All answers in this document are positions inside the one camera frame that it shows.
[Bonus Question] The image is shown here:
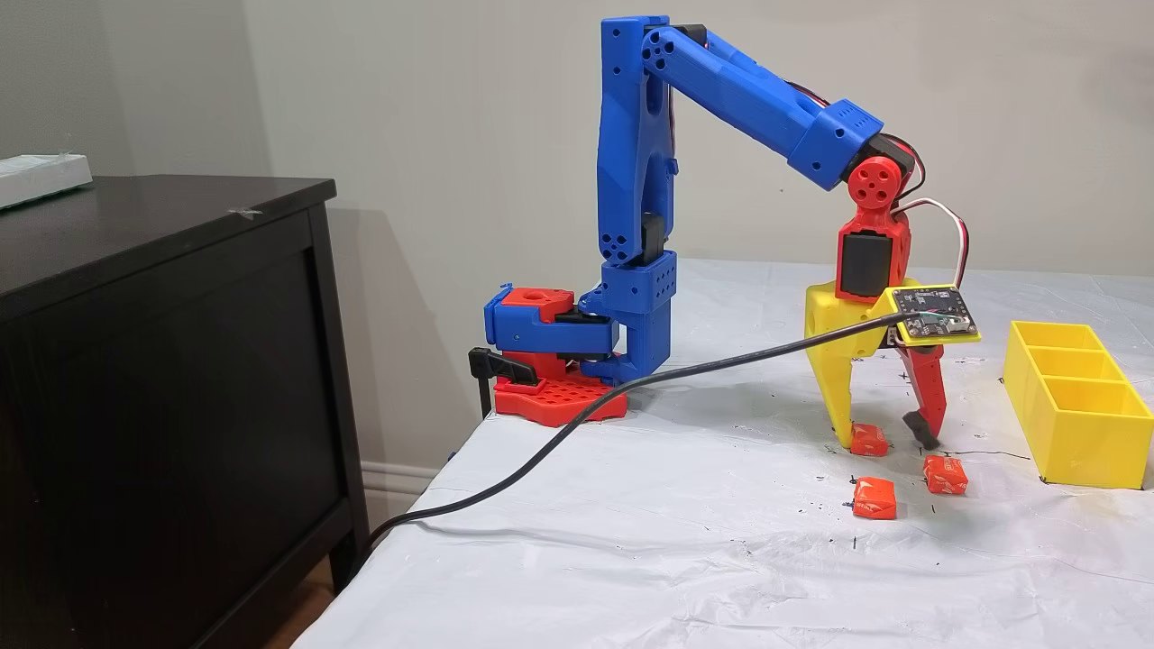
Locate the black table clamp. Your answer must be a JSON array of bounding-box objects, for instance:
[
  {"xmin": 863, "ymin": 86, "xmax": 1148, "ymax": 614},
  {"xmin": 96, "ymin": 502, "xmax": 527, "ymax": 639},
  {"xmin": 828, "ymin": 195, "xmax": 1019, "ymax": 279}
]
[{"xmin": 468, "ymin": 347, "xmax": 540, "ymax": 420}]

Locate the black wooden dresser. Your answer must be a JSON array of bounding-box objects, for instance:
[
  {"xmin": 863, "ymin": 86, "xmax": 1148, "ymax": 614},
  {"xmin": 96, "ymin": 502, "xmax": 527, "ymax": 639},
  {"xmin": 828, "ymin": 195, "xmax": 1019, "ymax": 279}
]
[{"xmin": 0, "ymin": 176, "xmax": 372, "ymax": 649}]

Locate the white wall baseboard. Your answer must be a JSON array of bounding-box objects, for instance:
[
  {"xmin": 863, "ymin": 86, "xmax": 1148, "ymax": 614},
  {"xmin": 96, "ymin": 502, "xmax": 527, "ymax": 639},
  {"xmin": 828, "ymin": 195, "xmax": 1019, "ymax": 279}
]
[{"xmin": 361, "ymin": 460, "xmax": 434, "ymax": 495}]

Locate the white flat box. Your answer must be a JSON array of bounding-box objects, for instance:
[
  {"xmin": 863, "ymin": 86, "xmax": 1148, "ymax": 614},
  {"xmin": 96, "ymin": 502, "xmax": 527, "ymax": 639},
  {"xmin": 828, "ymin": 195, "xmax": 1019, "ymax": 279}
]
[{"xmin": 0, "ymin": 153, "xmax": 94, "ymax": 210}]

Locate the white plastic table cover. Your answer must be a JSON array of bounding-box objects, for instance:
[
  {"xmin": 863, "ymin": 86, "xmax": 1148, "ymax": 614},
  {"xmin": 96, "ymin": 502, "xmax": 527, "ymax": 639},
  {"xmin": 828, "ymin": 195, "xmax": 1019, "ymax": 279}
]
[{"xmin": 290, "ymin": 259, "xmax": 1154, "ymax": 649}]

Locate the yellow three-compartment box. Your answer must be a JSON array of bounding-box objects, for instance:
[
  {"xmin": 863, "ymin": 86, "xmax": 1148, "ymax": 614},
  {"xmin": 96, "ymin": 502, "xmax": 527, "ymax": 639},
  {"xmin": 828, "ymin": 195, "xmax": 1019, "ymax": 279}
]
[{"xmin": 1003, "ymin": 320, "xmax": 1154, "ymax": 490}]

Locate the black camera cable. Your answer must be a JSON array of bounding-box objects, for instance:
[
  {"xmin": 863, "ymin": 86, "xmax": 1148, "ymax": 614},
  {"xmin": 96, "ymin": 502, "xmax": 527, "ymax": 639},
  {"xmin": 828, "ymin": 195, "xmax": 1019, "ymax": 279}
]
[{"xmin": 365, "ymin": 311, "xmax": 911, "ymax": 551}]

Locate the camera board in yellow mount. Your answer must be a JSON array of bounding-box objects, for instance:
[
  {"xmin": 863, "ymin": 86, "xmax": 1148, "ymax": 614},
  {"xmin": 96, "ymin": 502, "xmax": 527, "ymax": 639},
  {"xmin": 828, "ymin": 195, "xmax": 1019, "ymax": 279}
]
[{"xmin": 888, "ymin": 284, "xmax": 982, "ymax": 348}]

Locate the red white black servo wire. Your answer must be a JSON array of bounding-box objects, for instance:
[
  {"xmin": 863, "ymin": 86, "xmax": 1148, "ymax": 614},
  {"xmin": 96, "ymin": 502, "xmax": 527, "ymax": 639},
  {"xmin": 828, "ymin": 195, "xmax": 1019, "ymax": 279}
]
[
  {"xmin": 783, "ymin": 79, "xmax": 835, "ymax": 114},
  {"xmin": 893, "ymin": 197, "xmax": 972, "ymax": 291}
]

